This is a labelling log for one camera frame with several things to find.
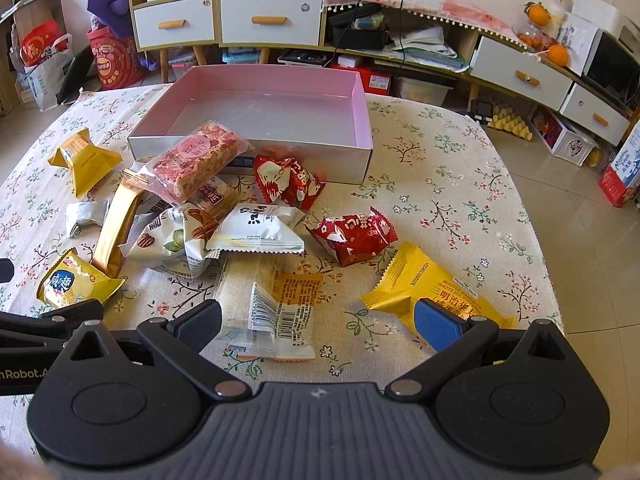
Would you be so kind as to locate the low curved tv cabinet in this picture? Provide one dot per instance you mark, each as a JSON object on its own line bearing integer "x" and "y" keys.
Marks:
{"x": 490, "y": 59}

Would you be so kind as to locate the red candy packet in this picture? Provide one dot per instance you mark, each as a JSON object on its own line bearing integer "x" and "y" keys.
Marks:
{"x": 287, "y": 180}
{"x": 354, "y": 238}

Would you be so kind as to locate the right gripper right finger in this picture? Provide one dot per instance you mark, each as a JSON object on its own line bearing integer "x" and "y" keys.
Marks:
{"x": 457, "y": 343}

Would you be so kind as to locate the red gift bag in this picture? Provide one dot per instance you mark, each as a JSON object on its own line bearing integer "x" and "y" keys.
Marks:
{"x": 117, "y": 61}

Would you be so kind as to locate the orange fruit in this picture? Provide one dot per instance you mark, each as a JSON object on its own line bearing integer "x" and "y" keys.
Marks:
{"x": 558, "y": 55}
{"x": 537, "y": 13}

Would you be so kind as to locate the pink cardboard box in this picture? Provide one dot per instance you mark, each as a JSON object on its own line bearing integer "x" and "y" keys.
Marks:
{"x": 317, "y": 115}

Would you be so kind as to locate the red shoe box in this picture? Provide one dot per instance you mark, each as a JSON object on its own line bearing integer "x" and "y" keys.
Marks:
{"x": 372, "y": 81}

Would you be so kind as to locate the yellow salted cracker packet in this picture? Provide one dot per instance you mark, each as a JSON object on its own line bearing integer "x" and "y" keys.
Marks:
{"x": 72, "y": 279}

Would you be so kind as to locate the yellow egg tray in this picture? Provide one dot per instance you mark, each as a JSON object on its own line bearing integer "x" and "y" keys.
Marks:
{"x": 505, "y": 118}

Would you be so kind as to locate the gold long snack packet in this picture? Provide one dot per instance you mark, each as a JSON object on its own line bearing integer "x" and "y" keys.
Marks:
{"x": 107, "y": 257}

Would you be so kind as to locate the pink nougat snack bar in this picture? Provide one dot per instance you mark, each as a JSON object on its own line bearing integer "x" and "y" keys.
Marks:
{"x": 177, "y": 173}

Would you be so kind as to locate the brown meat floss biscuit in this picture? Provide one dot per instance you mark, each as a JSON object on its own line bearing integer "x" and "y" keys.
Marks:
{"x": 215, "y": 197}

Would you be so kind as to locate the white nut mix packet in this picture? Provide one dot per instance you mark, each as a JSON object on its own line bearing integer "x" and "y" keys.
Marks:
{"x": 175, "y": 241}

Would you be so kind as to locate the black storage tray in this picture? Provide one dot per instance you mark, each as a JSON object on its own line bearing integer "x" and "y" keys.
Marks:
{"x": 359, "y": 28}

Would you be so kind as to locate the blue lid storage bin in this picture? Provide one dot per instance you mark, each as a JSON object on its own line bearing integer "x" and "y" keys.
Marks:
{"x": 241, "y": 55}

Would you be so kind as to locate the orange fruit upper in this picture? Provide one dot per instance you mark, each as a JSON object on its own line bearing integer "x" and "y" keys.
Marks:
{"x": 537, "y": 13}

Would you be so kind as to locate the orange fruit lower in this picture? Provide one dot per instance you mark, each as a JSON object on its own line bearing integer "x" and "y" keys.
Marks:
{"x": 558, "y": 55}

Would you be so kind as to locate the wooden shelf cabinet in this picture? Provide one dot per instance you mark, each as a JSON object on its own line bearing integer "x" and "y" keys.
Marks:
{"x": 160, "y": 25}

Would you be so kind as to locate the clear orange label packet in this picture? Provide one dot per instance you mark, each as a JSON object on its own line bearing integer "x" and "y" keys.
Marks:
{"x": 267, "y": 313}

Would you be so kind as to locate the purple plush toy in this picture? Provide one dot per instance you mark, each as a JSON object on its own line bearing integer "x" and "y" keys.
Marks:
{"x": 114, "y": 14}

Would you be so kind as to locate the black tripod camera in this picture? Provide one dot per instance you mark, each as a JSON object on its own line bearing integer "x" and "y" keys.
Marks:
{"x": 481, "y": 111}

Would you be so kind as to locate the yellow waffle sandwich packet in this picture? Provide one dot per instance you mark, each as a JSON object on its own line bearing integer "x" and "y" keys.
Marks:
{"x": 412, "y": 275}

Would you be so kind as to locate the white microwave oven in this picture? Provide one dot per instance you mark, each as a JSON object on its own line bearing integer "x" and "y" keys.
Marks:
{"x": 612, "y": 68}

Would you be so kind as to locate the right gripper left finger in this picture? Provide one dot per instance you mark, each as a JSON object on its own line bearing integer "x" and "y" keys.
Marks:
{"x": 177, "y": 345}

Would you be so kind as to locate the white shopping bag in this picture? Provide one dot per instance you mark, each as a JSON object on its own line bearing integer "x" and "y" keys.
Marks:
{"x": 44, "y": 56}

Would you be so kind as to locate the white monkey cake packet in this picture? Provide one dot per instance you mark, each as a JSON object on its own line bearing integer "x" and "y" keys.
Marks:
{"x": 264, "y": 229}

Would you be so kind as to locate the silver small packet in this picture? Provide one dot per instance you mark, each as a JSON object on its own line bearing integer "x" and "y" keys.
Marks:
{"x": 84, "y": 214}

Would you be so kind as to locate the clear bin with keyboard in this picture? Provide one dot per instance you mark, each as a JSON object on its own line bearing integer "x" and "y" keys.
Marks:
{"x": 305, "y": 58}

